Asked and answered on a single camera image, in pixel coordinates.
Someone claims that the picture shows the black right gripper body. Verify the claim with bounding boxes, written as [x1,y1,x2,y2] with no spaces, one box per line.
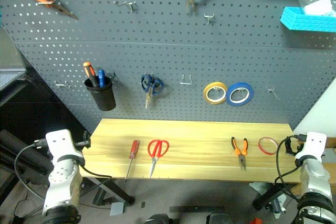
[289,140,302,157]

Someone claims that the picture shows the grey metal pegboard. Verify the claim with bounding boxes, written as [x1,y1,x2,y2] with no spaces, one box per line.
[0,0,336,135]

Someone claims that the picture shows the thin red tape roll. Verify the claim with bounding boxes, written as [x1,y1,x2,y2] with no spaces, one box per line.
[258,136,279,156]

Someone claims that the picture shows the black plastic cup holder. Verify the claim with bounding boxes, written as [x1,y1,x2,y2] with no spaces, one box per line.
[83,77,117,112]

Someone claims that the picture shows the orange black needle-nose pliers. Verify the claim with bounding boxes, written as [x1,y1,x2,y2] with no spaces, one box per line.
[230,136,249,172]

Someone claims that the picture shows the black metal table leg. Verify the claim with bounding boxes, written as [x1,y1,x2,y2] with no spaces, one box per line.
[251,182,289,211]
[83,177,136,206]

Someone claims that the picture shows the black cylindrical machine part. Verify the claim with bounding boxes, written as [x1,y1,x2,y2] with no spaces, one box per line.
[0,129,55,185]

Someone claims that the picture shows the grey foot pedal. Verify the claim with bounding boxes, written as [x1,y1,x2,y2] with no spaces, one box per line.
[109,202,125,216]

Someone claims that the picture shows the blue tape roll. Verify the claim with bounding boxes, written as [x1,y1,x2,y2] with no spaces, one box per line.
[225,82,255,108]

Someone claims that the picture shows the yellow tape roll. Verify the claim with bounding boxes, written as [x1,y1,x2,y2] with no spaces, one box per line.
[203,82,228,105]

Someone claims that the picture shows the dark rounded shape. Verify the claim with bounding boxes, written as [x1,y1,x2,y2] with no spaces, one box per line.
[205,212,232,224]
[143,213,180,224]

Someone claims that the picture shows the black flat floor bar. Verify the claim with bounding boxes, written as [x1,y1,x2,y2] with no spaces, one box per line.
[169,206,225,213]

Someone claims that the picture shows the cyan plastic basket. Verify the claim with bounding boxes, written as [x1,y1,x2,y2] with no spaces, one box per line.
[279,6,336,34]

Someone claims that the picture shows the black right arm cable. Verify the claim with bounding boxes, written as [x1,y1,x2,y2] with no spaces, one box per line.
[274,134,307,201]

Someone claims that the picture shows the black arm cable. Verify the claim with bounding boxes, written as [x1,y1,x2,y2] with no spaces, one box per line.
[14,139,114,201]
[274,134,307,201]

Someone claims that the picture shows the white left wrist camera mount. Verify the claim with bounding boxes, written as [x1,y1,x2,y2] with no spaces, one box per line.
[45,129,82,162]

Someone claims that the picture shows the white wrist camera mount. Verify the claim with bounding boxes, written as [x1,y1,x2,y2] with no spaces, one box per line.
[295,131,328,161]
[45,129,82,162]

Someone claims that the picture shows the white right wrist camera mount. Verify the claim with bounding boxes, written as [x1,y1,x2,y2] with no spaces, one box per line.
[295,131,328,161]

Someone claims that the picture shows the red handled screwdriver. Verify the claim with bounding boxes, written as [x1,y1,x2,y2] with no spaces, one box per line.
[124,140,141,182]

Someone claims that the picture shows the orange black handled screwdriver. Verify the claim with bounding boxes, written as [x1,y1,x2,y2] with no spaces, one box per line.
[83,61,99,88]

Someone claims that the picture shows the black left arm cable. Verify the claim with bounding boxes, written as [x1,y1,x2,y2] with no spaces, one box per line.
[14,139,114,201]

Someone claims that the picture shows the red handled scissors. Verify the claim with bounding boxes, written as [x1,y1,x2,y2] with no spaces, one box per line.
[147,139,170,180]

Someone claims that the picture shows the blue handled scissors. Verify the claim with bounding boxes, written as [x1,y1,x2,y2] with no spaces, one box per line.
[140,73,165,110]

